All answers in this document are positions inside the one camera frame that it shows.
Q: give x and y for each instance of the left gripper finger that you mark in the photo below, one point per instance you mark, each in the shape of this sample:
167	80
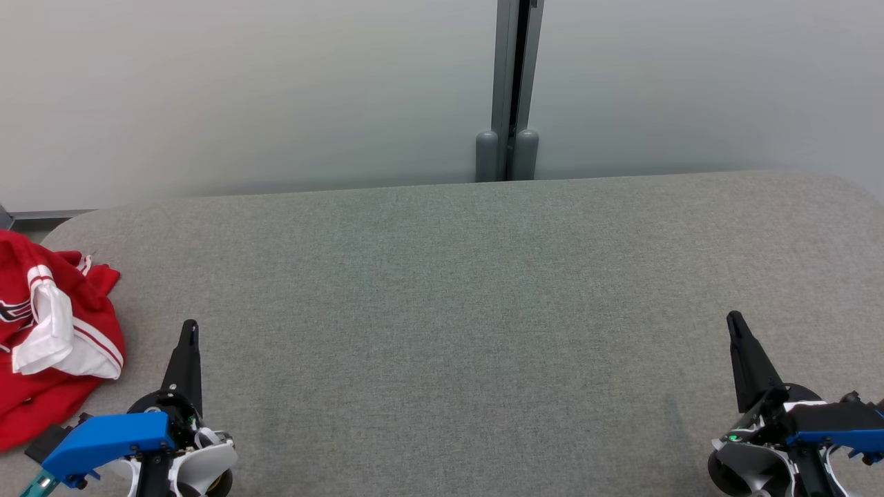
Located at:
188	366

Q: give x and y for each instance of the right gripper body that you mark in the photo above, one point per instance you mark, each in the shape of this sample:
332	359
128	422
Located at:
749	455

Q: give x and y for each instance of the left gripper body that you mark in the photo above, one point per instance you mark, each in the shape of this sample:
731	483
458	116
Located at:
207	462

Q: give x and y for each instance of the grey partition base rail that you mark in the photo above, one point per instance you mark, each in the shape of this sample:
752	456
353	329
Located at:
48	215

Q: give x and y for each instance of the red white-sleeved jersey shirt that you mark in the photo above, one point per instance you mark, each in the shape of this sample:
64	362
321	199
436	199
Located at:
86	304

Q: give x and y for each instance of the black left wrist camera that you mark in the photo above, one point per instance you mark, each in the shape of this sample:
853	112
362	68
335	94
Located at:
45	445

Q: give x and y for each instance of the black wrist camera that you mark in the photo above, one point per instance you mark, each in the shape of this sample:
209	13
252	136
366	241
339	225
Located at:
45	445
836	416

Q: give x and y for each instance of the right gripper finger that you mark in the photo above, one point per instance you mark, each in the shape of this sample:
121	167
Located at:
753	373

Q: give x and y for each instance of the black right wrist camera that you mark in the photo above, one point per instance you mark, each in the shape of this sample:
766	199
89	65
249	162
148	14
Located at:
836	416

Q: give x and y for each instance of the grey metal partition post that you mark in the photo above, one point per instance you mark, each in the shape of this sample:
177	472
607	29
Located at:
502	69

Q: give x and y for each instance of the blue right camera mount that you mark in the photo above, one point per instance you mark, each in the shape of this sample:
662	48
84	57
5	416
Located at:
842	437

